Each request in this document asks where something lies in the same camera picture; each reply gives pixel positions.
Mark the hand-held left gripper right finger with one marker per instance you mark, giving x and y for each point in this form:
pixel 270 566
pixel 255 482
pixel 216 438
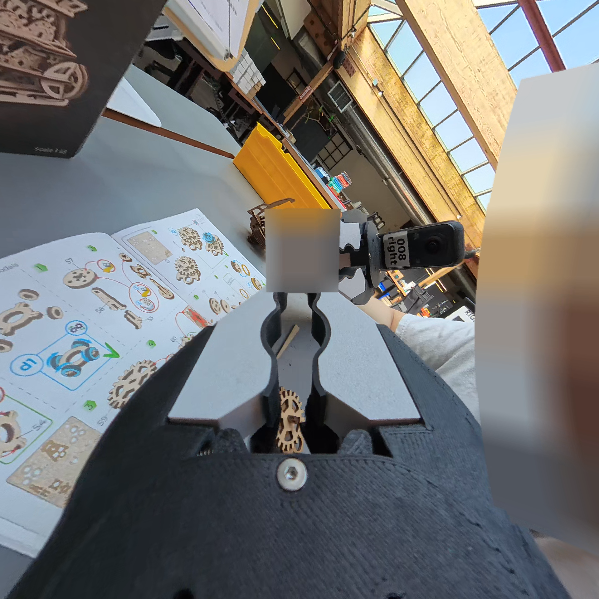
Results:
pixel 369 374

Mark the wooden gear assembly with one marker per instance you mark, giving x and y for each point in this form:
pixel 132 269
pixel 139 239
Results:
pixel 290 421

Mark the wall air vent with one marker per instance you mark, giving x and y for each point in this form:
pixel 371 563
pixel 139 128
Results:
pixel 339 97

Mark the yellow plastic bin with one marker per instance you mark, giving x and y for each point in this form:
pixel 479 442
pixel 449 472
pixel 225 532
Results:
pixel 276 164

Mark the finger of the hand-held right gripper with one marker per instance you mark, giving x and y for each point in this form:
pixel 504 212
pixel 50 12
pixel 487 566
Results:
pixel 348 234
pixel 358 285

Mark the black model kit box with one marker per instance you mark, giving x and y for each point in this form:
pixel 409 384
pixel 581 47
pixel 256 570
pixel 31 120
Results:
pixel 107 47

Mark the white paper sheet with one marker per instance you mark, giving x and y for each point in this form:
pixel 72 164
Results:
pixel 135 105

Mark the grey desk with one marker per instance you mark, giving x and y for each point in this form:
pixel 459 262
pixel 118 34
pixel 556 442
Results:
pixel 164 187

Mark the person's right forearm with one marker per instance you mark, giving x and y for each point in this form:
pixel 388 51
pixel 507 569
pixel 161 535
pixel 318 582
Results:
pixel 435 346

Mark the stack of white boxes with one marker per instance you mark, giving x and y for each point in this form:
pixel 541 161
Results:
pixel 248 75

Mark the wooden model frame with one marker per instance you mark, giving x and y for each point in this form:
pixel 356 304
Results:
pixel 256 224

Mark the wood-framed white board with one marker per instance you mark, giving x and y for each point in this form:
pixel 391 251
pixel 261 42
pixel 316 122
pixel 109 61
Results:
pixel 206 23

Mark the red steel beam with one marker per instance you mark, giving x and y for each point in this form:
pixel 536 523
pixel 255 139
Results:
pixel 543 37

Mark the stack of colourful trays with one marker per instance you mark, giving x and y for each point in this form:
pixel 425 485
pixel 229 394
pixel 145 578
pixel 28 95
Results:
pixel 341 181

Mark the white sign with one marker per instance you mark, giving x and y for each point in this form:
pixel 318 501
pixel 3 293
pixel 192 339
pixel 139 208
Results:
pixel 463 313

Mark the printed instruction booklet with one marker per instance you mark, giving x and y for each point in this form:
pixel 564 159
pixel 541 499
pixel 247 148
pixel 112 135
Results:
pixel 70 252

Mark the small wooden stick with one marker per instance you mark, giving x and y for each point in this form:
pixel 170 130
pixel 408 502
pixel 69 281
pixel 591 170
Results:
pixel 288 341

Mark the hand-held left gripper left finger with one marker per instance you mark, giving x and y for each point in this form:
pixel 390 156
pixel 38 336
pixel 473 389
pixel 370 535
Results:
pixel 224 374

